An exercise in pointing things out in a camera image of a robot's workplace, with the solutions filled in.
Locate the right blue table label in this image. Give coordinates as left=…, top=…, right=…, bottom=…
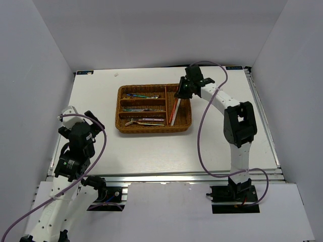
left=225, top=66, right=244, bottom=71

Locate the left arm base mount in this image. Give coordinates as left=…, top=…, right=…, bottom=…
left=88, top=186, right=128, bottom=212

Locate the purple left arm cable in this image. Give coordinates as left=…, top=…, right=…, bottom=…
left=0, top=113, right=126, bottom=242

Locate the woven wicker cutlery tray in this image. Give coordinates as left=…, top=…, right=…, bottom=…
left=115, top=84, right=192, bottom=134

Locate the green handled table knife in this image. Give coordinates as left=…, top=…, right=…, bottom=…
left=123, top=108, right=147, bottom=112

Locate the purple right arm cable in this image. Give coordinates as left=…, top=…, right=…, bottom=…
left=190, top=60, right=270, bottom=208

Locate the blue table label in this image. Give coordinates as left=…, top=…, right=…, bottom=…
left=225, top=66, right=244, bottom=71
left=76, top=70, right=94, bottom=75

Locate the silver patterned table knife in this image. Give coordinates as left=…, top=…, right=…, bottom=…
left=142, top=108, right=164, bottom=112

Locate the pink handled fork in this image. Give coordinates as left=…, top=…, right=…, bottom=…
left=131, top=117, right=165, bottom=122

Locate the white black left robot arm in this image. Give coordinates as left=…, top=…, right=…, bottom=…
left=20, top=106, right=107, bottom=241

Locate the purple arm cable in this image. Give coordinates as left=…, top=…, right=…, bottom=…
left=190, top=60, right=270, bottom=208
left=0, top=113, right=126, bottom=242

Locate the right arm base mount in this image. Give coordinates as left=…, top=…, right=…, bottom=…
left=206, top=185, right=260, bottom=214

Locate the white chopstick long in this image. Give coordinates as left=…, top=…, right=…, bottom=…
left=171, top=98, right=182, bottom=126

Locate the left blue table label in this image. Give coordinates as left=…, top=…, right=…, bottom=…
left=76, top=70, right=94, bottom=75

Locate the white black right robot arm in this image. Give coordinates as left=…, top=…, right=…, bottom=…
left=175, top=64, right=257, bottom=201

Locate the aluminium table frame rail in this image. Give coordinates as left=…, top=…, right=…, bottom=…
left=46, top=66, right=291, bottom=186

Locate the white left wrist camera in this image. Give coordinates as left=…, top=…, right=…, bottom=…
left=57, top=105, right=84, bottom=130

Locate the iridescent round bowl spoon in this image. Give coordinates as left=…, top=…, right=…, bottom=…
left=126, top=93, right=149, bottom=98

